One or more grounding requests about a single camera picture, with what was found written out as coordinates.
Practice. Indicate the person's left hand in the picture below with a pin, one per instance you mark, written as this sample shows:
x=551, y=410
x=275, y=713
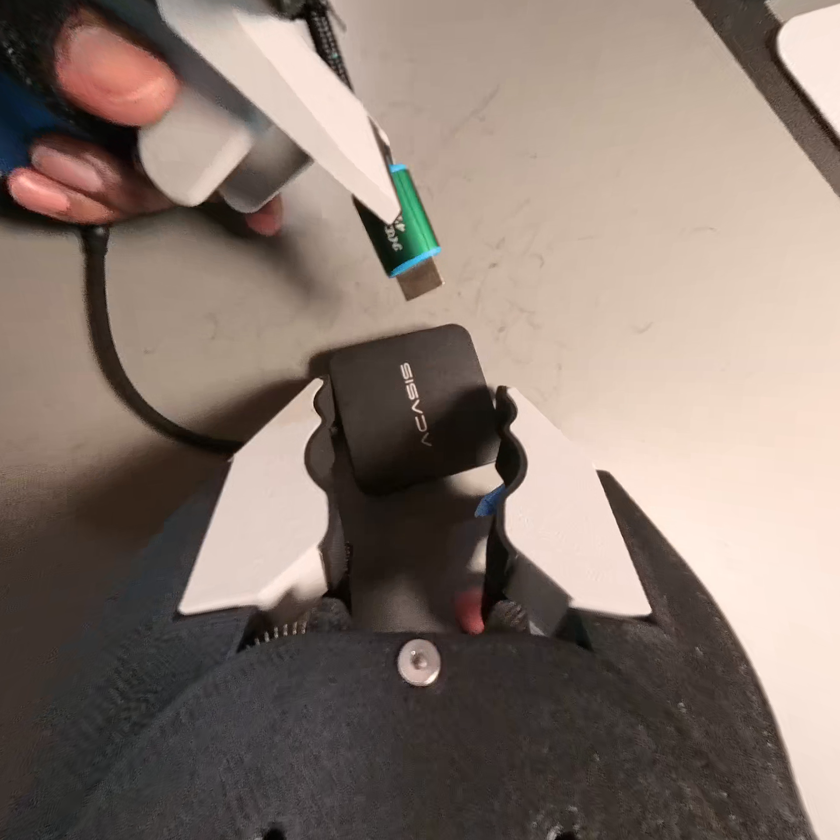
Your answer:
x=111, y=79

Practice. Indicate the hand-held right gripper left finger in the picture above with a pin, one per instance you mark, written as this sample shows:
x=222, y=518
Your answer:
x=262, y=512

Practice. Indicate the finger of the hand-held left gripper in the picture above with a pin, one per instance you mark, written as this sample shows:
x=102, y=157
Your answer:
x=315, y=98

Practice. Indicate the white desk stand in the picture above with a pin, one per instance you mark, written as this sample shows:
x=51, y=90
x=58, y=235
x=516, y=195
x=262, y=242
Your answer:
x=814, y=52

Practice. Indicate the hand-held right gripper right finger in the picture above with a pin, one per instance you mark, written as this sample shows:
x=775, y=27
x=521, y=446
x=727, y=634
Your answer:
x=571, y=525

